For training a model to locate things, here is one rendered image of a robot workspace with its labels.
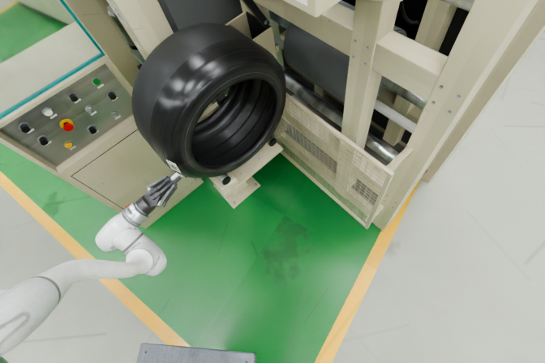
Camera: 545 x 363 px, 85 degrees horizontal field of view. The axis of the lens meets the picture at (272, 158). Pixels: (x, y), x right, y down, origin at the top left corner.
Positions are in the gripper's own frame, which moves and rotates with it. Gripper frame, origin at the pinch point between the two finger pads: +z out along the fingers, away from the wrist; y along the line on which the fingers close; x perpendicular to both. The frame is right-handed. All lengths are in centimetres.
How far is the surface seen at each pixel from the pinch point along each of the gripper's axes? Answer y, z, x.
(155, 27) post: 26, 32, -39
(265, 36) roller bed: 19, 70, -8
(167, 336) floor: -17, -82, 91
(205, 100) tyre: -12.3, 25.7, -34.6
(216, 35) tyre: 2, 44, -39
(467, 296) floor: -123, 66, 112
